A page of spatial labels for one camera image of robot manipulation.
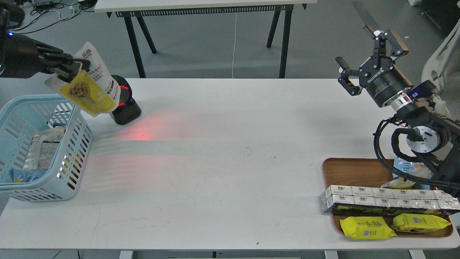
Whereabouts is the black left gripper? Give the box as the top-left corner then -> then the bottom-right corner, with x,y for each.
1,35 -> 91,82

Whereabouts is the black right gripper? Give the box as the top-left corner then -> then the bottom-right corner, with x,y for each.
335,25 -> 413,108

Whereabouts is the yellow white snack pouch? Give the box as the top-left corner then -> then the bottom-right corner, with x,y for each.
45,42 -> 121,117

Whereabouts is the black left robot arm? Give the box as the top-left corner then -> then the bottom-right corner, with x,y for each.
0,0 -> 91,83

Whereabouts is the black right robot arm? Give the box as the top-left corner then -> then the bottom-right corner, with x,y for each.
335,25 -> 460,198

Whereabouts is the light blue plastic basket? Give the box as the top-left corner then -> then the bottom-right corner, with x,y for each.
0,95 -> 92,202

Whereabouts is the white snack bag in basket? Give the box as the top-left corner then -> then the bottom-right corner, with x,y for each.
23,126 -> 66,172

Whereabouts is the blue snack bag in basket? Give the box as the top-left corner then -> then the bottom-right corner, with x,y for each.
9,169 -> 46,183

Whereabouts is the blue white snack bag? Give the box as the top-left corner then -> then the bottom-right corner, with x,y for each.
381,156 -> 432,190

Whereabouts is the yellow snack pack left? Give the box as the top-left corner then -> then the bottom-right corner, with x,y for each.
340,217 -> 397,240

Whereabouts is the yellow snack pack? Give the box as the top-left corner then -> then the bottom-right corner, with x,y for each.
390,213 -> 451,233
340,217 -> 397,240

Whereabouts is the yellow snack pack right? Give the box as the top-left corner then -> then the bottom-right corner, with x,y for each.
390,213 -> 451,233

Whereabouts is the white office chair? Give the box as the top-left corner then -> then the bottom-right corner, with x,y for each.
421,22 -> 460,119

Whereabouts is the black barcode scanner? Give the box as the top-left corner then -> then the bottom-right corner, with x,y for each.
110,75 -> 142,125

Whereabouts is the black legged background table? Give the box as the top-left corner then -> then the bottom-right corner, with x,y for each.
94,0 -> 316,78

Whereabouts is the brown wooden tray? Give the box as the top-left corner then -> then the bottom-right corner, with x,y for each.
322,158 -> 456,238

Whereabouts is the silver long box pack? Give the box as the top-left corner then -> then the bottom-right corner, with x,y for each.
320,185 -> 460,217

